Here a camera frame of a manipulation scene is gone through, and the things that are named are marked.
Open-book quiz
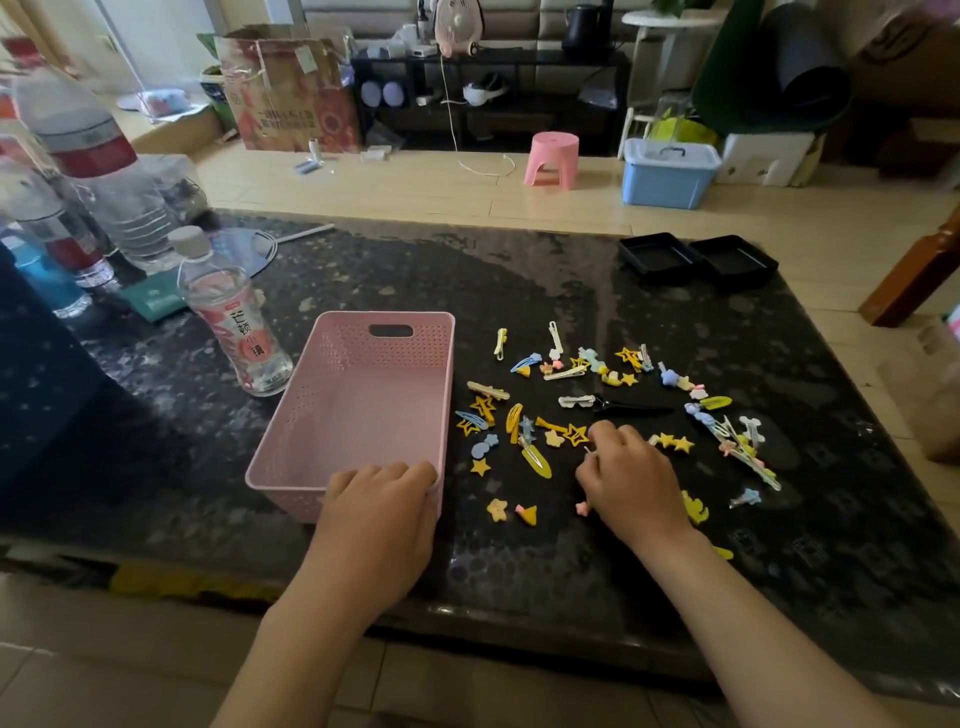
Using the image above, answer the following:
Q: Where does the person's left hand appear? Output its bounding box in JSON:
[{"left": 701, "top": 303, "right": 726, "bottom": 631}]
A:
[{"left": 300, "top": 461, "right": 441, "bottom": 622}]

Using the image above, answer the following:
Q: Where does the person's right hand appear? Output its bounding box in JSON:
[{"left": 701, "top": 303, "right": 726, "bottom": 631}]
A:
[{"left": 575, "top": 420, "right": 695, "bottom": 561}]

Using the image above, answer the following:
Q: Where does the pink perforated plastic basket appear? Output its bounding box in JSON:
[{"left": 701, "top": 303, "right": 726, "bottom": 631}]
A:
[{"left": 245, "top": 311, "right": 456, "bottom": 525}]

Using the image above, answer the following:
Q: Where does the person's right forearm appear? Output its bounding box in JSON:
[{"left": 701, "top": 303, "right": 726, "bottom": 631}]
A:
[{"left": 636, "top": 525, "right": 905, "bottom": 728}]

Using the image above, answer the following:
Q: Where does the person's left forearm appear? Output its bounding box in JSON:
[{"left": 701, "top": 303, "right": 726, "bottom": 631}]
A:
[{"left": 212, "top": 577, "right": 410, "bottom": 728}]

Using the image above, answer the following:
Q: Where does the scatter of colourful hair clips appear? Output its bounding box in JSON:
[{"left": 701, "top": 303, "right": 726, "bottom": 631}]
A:
[{"left": 453, "top": 321, "right": 783, "bottom": 562}]

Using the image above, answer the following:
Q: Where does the black hair clip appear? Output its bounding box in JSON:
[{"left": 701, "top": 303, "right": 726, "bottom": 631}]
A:
[{"left": 594, "top": 397, "right": 675, "bottom": 420}]

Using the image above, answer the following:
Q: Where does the small pink label drink bottle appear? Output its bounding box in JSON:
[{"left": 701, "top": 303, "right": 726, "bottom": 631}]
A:
[{"left": 168, "top": 225, "right": 294, "bottom": 398}]

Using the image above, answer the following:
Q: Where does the black square tray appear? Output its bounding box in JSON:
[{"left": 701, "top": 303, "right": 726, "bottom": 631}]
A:
[
  {"left": 689, "top": 235, "right": 780, "bottom": 291},
  {"left": 617, "top": 232, "right": 707, "bottom": 287}
]

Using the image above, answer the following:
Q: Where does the clear round hand fan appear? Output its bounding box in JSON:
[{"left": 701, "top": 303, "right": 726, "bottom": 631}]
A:
[{"left": 208, "top": 222, "right": 337, "bottom": 279}]

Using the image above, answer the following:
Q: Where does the teal packet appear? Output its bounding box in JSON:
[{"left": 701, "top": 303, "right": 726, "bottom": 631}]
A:
[{"left": 118, "top": 270, "right": 189, "bottom": 324}]

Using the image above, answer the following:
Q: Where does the blue storage box white lid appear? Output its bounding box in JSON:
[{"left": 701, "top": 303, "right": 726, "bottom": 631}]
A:
[{"left": 621, "top": 138, "right": 723, "bottom": 210}]

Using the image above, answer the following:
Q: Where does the pink plastic stool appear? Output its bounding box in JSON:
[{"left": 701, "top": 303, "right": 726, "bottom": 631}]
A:
[{"left": 523, "top": 132, "right": 581, "bottom": 191}]

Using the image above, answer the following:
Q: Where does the blue label plastic bottle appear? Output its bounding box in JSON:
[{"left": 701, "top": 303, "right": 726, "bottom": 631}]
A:
[{"left": 0, "top": 225, "right": 93, "bottom": 321}]

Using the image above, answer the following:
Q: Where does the white cardboard box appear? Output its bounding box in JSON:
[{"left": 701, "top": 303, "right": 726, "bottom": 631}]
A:
[{"left": 715, "top": 131, "right": 827, "bottom": 189}]

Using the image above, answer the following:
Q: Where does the brown wooden furniture leg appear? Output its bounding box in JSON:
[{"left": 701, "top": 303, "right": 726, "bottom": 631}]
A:
[{"left": 859, "top": 205, "right": 960, "bottom": 330}]

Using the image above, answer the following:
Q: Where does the medium red label water bottle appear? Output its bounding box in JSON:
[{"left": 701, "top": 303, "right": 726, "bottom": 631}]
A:
[{"left": 0, "top": 156, "right": 118, "bottom": 291}]

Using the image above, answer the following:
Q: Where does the white headset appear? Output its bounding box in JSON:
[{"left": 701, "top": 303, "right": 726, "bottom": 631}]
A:
[{"left": 462, "top": 73, "right": 510, "bottom": 108}]

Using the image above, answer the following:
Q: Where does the black low shelf unit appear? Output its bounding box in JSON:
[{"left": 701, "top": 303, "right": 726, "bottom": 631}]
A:
[{"left": 350, "top": 47, "right": 632, "bottom": 158}]

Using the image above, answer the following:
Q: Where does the large red label water bottle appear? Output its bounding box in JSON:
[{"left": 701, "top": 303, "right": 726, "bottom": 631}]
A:
[{"left": 6, "top": 36, "right": 183, "bottom": 273}]

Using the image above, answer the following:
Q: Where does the dark green rolled mat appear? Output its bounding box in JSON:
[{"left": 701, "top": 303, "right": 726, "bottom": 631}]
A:
[{"left": 690, "top": 0, "right": 854, "bottom": 137}]

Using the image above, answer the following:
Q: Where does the black electric kettle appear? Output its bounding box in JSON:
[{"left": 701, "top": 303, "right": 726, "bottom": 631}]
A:
[{"left": 561, "top": 3, "right": 615, "bottom": 58}]

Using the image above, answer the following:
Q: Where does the white desk fan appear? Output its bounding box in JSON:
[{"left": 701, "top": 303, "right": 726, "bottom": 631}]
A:
[{"left": 432, "top": 0, "right": 486, "bottom": 60}]

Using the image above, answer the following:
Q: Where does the white round side table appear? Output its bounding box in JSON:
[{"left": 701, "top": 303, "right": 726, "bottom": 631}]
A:
[{"left": 619, "top": 8, "right": 726, "bottom": 159}]

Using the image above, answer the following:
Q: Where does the white power cable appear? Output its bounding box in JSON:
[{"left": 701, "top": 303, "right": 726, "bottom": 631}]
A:
[{"left": 438, "top": 55, "right": 519, "bottom": 180}]

